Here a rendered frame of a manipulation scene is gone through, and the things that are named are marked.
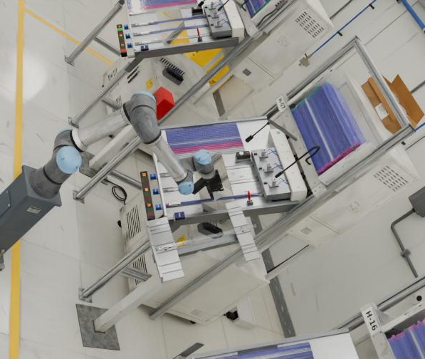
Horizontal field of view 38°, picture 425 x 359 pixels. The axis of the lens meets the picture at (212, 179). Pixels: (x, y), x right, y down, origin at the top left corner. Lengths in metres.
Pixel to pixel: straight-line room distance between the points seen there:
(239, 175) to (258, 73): 1.30
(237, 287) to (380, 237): 1.37
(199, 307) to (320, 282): 1.31
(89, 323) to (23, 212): 0.82
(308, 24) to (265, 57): 0.37
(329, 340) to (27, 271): 1.60
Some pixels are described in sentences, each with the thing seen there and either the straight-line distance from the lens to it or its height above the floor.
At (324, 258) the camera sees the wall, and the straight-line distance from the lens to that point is 4.96.
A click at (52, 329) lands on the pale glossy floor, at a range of 3.35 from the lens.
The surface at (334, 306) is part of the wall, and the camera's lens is 4.79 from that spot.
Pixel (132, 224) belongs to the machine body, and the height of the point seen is 0.17.
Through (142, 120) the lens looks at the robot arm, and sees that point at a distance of 2.72.
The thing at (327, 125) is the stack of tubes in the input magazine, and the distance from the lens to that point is 3.33.
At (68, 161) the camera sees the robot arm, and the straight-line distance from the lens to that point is 2.84.
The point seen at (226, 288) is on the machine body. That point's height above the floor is 0.44.
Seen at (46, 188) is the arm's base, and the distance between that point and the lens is 2.92.
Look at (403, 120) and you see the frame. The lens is 3.16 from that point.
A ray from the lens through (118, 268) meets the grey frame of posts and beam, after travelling 3.39.
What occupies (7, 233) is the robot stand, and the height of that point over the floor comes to 0.25.
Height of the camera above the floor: 2.35
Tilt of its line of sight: 25 degrees down
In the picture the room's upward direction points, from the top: 51 degrees clockwise
